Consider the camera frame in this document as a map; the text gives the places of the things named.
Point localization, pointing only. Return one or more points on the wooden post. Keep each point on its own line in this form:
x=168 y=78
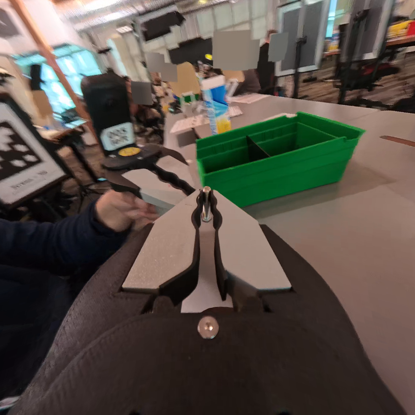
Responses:
x=48 y=55

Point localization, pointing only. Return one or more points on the grey panel on stand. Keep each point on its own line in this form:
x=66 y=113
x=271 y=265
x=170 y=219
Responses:
x=301 y=35

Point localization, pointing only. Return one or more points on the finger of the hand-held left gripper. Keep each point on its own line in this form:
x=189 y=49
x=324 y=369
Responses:
x=171 y=155
x=152 y=184

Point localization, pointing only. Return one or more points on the large window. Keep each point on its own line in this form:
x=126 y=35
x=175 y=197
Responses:
x=71 y=74

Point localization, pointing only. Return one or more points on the blue yellow wipes canister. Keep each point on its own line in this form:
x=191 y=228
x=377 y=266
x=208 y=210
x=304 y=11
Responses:
x=215 y=107

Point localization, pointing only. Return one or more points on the black bin divider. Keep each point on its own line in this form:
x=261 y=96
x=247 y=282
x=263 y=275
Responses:
x=257 y=149

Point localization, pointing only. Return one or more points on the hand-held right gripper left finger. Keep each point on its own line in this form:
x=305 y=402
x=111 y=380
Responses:
x=162 y=253

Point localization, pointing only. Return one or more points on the brown strip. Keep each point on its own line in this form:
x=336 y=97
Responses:
x=398 y=141

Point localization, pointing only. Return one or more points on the printed paper sheet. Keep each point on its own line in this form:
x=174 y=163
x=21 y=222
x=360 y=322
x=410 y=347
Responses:
x=188 y=124
x=234 y=112

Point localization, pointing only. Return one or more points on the person's left hand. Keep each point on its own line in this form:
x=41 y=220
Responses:
x=123 y=212

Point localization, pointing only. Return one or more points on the tan board on white stand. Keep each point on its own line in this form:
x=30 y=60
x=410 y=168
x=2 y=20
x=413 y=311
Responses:
x=42 y=102
x=188 y=77

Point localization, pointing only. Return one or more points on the framed marker sign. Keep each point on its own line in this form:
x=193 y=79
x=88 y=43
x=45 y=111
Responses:
x=22 y=155

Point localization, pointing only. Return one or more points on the silver bolt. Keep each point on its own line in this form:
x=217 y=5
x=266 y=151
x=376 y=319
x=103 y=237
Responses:
x=206 y=204

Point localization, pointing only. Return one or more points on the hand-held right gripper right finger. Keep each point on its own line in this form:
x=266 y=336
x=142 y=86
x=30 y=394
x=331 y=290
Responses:
x=249 y=249

